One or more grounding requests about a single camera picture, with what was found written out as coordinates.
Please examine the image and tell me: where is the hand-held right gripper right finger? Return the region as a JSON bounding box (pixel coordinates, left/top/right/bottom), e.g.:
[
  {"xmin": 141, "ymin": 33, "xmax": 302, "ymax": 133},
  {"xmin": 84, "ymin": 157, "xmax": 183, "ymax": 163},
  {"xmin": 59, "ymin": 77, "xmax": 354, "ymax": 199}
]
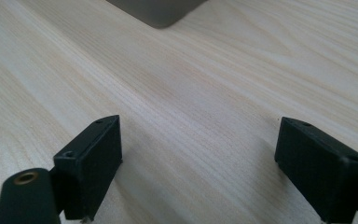
[{"xmin": 273, "ymin": 116, "xmax": 358, "ymax": 224}]

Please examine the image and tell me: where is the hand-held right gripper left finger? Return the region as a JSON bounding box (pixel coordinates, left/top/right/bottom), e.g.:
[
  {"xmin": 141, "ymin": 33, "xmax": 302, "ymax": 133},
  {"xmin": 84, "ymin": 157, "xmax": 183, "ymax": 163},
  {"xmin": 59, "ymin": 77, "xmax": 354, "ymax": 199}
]
[{"xmin": 52, "ymin": 114, "xmax": 124, "ymax": 222}]

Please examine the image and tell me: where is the brown translucent divided box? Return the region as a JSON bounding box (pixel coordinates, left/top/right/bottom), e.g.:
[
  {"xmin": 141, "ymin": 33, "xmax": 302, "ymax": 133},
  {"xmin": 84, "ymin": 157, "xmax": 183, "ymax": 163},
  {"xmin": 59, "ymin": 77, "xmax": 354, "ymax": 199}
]
[{"xmin": 105, "ymin": 0, "xmax": 209, "ymax": 30}]

